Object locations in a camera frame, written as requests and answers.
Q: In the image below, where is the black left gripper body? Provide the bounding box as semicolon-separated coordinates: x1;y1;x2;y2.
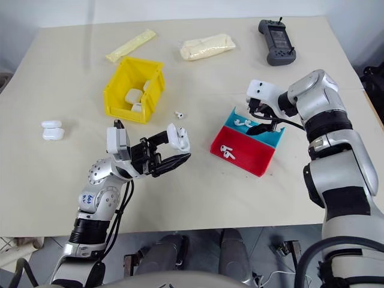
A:
130;136;164;178

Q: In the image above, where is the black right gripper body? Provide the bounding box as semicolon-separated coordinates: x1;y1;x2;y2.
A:
246;96;277;121

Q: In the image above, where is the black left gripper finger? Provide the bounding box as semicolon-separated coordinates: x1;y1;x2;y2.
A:
146;130;172;148
152;152;192;178

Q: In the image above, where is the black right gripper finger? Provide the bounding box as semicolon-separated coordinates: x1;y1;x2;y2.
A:
247;121;277;136

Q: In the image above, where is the yellow plastic bin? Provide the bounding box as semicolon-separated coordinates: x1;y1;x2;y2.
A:
103;56;166;124

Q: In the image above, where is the blue plastic tray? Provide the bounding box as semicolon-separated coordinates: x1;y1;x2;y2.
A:
223;105;286;149

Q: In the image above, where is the red plastic tray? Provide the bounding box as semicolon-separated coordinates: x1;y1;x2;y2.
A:
209;125;276;178

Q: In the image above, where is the gray handheld remote controller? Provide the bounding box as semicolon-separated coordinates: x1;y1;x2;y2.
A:
258;16;298;67

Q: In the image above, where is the pale yellow granule bag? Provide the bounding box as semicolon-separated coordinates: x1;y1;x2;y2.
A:
179;33;237;62

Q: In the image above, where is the dark gray rounded shape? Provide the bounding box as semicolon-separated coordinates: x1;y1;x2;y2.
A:
136;233;190;275
218;228;251;284

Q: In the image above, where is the long pale yellow pouch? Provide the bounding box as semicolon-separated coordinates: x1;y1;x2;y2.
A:
105;28;157;63

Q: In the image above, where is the black background equipment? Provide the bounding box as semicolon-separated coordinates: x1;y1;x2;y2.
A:
359;65;384;100

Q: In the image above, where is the light gray rounded robot torso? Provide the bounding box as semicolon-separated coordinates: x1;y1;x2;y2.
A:
101;271;241;288

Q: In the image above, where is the brown round background object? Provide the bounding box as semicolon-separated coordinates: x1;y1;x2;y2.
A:
0;67;13;94

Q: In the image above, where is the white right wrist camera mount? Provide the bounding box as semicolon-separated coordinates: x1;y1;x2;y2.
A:
245;79;284;115

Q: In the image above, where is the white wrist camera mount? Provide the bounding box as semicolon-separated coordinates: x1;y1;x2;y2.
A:
106;125;133;163
245;79;284;115

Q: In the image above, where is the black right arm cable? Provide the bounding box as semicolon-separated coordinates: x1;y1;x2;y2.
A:
274;118;307;130

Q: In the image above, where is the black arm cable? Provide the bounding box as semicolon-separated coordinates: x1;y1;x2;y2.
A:
274;118;307;130
100;118;135;268

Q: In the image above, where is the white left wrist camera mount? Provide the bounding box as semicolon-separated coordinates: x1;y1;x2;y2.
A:
106;125;133;163

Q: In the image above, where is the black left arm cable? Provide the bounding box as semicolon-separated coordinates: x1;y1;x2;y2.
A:
100;118;135;268

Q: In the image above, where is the brown metal table bracket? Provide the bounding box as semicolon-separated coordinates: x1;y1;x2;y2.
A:
280;239;302;274
124;254;136;277

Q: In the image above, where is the thick dark gray hose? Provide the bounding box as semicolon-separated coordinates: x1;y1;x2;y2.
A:
295;238;329;288

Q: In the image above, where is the thin white floor cable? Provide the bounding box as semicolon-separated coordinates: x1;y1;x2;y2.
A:
254;269;296;286

